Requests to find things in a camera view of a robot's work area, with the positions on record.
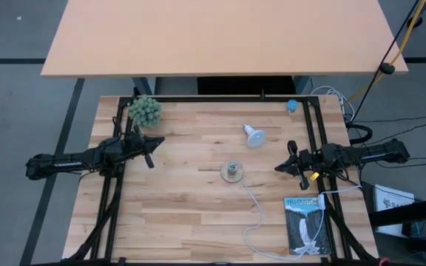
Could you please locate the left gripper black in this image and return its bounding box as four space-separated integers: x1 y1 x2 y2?
122 124 166 170

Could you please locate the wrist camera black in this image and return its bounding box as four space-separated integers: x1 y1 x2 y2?
322 143 344 160
101 137 124 158

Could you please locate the black hanging cable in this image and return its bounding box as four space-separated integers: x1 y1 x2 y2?
349 0 423 123

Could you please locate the metal lamp base with socket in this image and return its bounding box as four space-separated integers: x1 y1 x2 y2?
220 160 244 183

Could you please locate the Yellowstone waterfall book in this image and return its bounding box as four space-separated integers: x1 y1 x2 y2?
283 196 331 256

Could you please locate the black metal beam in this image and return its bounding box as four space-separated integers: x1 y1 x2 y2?
368 195 426 227

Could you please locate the yellow cable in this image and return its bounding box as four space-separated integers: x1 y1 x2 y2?
345 0 426 105

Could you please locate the black metal table frame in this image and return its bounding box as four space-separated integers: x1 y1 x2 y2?
60 87 384 266

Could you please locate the black floor cable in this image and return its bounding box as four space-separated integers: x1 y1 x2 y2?
351 114 426 149

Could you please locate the white printed cardboard box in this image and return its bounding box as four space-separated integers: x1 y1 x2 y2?
373 183 416 238

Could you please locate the white light bulb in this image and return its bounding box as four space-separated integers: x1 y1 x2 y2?
242 123 268 149

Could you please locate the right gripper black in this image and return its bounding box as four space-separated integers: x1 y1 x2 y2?
274 139 324 191

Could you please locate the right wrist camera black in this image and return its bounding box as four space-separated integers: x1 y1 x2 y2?
322 143 344 160

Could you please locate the green potted plant white pot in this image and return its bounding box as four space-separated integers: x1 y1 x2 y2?
128 94 162 129

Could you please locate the light wooden desk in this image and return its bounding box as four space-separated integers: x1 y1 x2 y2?
40 0 409 96

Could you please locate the thick black hose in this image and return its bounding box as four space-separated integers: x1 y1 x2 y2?
345 123 373 146

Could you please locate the white lamp cable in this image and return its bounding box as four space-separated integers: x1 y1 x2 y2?
240 177 362 262

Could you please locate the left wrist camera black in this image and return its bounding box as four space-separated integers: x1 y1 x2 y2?
101 137 124 158

